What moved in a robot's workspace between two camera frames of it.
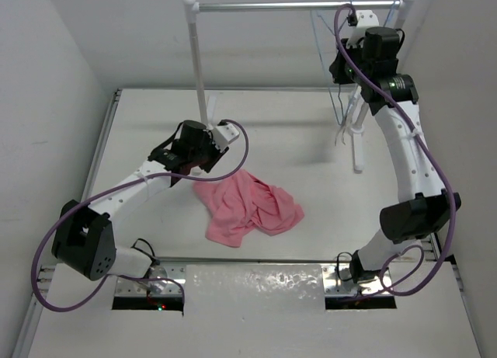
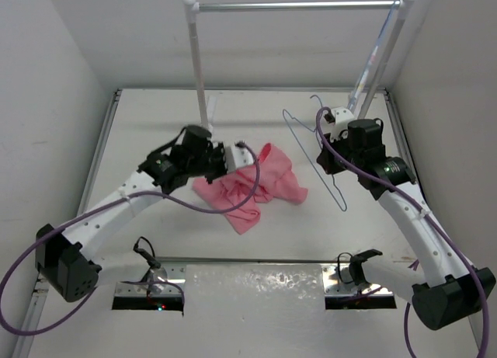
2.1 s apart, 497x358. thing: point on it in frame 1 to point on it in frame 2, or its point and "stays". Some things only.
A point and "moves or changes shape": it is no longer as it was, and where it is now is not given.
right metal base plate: (338, 281) stays
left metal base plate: (132, 287) stays
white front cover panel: (255, 311) stays
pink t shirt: (242, 201) moves or changes shape
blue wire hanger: (320, 47) to (319, 139)
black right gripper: (338, 74) to (325, 159)
